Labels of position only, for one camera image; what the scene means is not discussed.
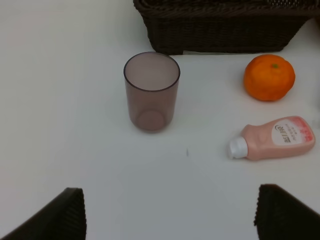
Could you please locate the translucent purple plastic cup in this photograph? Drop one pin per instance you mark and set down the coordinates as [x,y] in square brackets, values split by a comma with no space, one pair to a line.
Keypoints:
[151,84]

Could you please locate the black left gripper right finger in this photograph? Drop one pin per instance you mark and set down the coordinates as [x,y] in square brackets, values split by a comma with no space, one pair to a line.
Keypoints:
[281,216]

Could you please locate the orange mandarin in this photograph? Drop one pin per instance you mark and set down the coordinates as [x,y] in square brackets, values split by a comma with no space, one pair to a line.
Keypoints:
[268,77]

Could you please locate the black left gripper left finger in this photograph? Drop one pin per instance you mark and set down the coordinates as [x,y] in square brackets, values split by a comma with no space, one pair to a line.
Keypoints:
[63,218]

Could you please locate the dark brown wicker basket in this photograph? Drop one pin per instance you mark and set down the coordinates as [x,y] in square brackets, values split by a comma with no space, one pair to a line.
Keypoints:
[224,26]

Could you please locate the pink bottle white cap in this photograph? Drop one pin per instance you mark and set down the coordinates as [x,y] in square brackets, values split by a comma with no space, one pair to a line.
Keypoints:
[281,138]

